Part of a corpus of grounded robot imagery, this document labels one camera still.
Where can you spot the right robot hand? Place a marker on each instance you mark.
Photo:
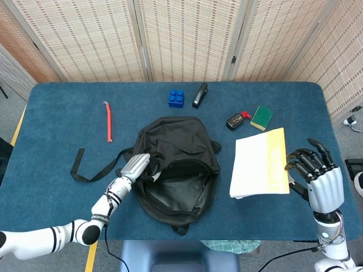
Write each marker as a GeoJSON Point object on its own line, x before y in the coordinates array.
{"type": "Point", "coordinates": [326, 187]}

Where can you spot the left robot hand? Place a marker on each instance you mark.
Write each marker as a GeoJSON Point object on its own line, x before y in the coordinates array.
{"type": "Point", "coordinates": [134, 167]}

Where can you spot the black backpack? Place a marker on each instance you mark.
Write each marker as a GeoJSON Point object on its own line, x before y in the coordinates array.
{"type": "Point", "coordinates": [181, 192]}

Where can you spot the yellow white notebook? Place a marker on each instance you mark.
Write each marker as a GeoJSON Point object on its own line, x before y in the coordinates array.
{"type": "Point", "coordinates": [255, 167]}

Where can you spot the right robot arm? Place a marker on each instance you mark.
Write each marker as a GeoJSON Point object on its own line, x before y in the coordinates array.
{"type": "Point", "coordinates": [331, 243]}

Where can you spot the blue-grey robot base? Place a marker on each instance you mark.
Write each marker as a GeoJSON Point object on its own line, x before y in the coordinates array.
{"type": "Point", "coordinates": [170, 255]}

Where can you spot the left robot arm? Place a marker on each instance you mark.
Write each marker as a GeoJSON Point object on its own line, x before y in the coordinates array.
{"type": "Point", "coordinates": [56, 238]}

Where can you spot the black box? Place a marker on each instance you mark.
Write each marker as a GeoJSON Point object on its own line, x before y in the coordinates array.
{"type": "Point", "coordinates": [356, 167]}

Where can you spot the red stick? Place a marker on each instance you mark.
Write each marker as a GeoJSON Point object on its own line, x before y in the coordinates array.
{"type": "Point", "coordinates": [109, 122]}

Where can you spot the white plug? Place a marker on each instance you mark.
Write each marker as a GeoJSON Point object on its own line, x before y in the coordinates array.
{"type": "Point", "coordinates": [350, 121]}

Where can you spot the blue felt table cover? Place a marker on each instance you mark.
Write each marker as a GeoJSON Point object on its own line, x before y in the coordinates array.
{"type": "Point", "coordinates": [56, 170]}

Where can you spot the blue toy brick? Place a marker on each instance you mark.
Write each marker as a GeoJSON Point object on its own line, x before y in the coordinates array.
{"type": "Point", "coordinates": [176, 99]}

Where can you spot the green and yellow sponge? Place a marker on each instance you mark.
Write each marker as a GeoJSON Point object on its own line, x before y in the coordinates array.
{"type": "Point", "coordinates": [262, 116]}

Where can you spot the black stapler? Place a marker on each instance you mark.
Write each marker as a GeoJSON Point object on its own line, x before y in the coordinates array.
{"type": "Point", "coordinates": [199, 95]}

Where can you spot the black bottle with red cap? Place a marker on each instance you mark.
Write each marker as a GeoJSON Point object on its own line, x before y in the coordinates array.
{"type": "Point", "coordinates": [234, 122]}

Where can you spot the green checked cloth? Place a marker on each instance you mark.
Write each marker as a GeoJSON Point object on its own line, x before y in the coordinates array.
{"type": "Point", "coordinates": [229, 246]}

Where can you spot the woven folding screen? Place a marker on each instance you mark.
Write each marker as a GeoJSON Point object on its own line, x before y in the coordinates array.
{"type": "Point", "coordinates": [85, 42]}

